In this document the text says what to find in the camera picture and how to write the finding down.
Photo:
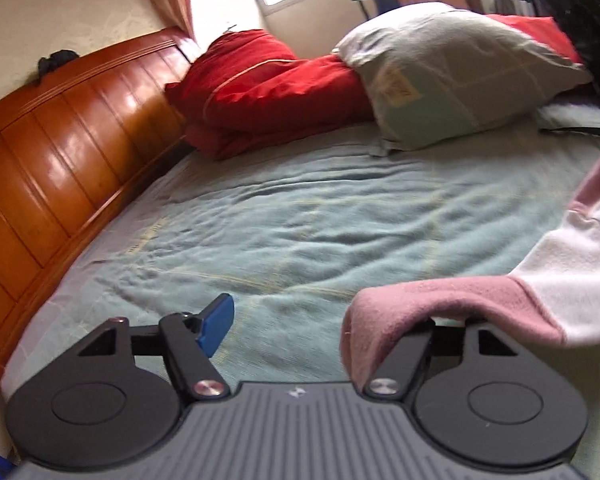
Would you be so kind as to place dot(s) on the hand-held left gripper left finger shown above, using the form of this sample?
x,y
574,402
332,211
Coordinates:
x,y
217,322

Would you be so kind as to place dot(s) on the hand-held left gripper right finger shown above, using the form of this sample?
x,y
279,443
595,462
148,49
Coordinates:
x,y
405,355

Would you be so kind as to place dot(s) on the pink and white sweater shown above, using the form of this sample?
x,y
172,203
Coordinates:
x,y
555,270

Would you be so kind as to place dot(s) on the wooden headboard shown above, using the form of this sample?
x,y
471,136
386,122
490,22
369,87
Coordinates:
x,y
55,160

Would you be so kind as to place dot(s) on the red quilt with gold trim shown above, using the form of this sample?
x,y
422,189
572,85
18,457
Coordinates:
x,y
260,90

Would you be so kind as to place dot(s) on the grey-green pillow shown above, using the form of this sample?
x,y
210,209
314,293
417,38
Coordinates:
x,y
455,75

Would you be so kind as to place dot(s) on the white cloth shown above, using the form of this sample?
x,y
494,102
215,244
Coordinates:
x,y
575,117

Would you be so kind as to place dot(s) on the dark cloth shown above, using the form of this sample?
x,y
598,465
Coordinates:
x,y
57,62

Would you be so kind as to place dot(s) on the red pillow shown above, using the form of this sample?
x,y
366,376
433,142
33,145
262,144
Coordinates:
x,y
535,32

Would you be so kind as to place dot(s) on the black backpack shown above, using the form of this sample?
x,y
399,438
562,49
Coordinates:
x,y
585,15

